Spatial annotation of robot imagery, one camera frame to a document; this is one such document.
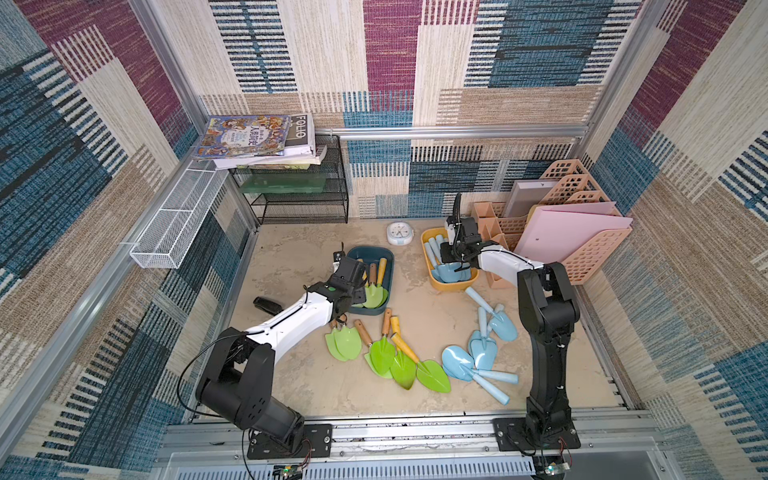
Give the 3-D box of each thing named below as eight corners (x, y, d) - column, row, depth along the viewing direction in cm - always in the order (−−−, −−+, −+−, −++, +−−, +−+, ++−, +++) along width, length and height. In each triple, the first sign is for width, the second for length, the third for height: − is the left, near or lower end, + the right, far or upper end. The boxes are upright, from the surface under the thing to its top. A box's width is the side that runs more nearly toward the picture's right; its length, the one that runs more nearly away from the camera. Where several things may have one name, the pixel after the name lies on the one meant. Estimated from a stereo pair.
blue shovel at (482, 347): (473, 370, 86) (475, 367, 84) (462, 310, 98) (464, 306, 96) (499, 370, 86) (501, 367, 84) (485, 310, 98) (487, 306, 96)
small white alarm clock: (386, 245, 115) (386, 240, 113) (386, 226, 121) (386, 221, 119) (413, 245, 115) (414, 240, 113) (412, 226, 121) (412, 221, 119)
